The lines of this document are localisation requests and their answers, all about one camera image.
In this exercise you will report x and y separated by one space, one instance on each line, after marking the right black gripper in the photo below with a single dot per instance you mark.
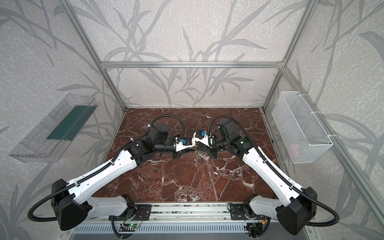
205 147

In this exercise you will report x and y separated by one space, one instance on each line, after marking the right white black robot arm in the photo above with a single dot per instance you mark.
294 207

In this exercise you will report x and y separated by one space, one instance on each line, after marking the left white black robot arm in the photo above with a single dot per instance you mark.
68 204

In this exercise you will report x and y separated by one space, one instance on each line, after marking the pink object in basket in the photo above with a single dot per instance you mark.
294 151

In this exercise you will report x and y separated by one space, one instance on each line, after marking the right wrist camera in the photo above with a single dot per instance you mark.
205 138

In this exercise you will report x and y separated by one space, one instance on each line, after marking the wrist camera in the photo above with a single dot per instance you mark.
185 143
205 138

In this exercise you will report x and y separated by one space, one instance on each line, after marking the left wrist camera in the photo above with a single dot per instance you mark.
185 143

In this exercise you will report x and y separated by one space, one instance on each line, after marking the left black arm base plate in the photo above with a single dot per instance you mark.
139 212

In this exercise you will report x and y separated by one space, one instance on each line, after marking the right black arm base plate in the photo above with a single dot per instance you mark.
239 212

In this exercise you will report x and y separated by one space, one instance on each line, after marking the aluminium front rail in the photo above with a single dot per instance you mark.
182 212

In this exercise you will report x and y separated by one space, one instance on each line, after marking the white wire mesh basket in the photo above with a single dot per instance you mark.
298 124

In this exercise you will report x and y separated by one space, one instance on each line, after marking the clear plastic wall bin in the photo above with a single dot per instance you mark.
48 141

